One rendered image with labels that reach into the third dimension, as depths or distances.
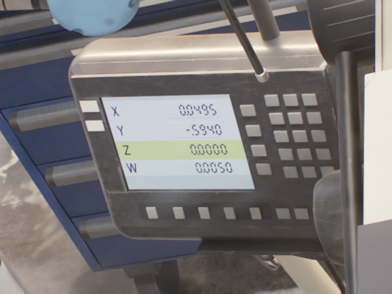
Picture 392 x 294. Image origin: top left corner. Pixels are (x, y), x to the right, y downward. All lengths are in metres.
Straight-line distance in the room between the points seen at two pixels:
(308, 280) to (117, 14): 0.82
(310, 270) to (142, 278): 1.34
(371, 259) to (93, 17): 0.59
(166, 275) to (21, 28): 0.72
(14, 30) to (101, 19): 1.58
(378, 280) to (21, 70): 2.26
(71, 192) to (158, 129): 1.30
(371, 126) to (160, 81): 1.02
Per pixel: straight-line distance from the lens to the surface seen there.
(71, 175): 3.51
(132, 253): 3.69
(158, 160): 2.31
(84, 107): 2.32
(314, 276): 2.45
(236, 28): 1.57
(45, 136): 3.48
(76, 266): 4.01
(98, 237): 3.67
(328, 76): 2.17
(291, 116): 2.20
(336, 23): 1.41
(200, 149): 2.28
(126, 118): 2.30
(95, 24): 1.70
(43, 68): 3.37
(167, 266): 3.83
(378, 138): 1.24
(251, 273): 3.82
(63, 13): 1.70
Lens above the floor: 2.74
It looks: 42 degrees down
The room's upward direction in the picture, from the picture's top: 30 degrees counter-clockwise
